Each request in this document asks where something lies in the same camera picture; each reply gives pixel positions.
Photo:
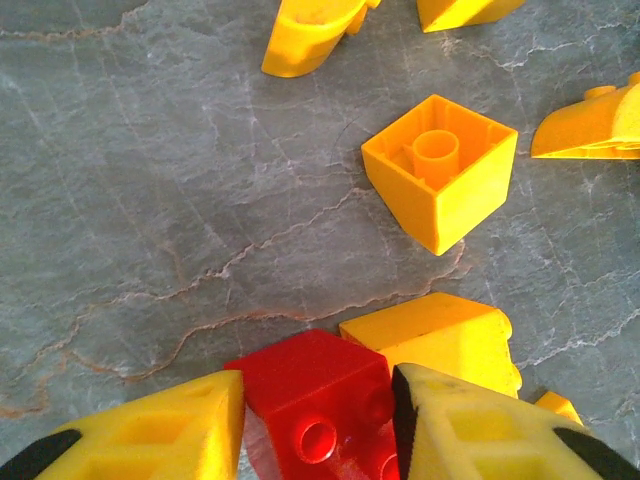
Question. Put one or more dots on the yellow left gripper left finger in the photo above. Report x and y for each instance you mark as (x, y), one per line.
(165, 440)

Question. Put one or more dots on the yellow sloped lego piece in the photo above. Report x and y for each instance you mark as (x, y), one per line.
(440, 330)
(460, 12)

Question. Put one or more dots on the red lego brick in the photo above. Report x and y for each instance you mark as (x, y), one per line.
(310, 380)

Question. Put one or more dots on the small yellow lego piece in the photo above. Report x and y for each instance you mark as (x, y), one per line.
(557, 405)

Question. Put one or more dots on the yellow curved lego piece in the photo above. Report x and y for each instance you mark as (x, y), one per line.
(300, 45)
(580, 130)

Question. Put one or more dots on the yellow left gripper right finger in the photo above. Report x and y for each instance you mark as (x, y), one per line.
(480, 440)

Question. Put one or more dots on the yellow square lego brick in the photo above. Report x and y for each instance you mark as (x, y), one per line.
(450, 210)

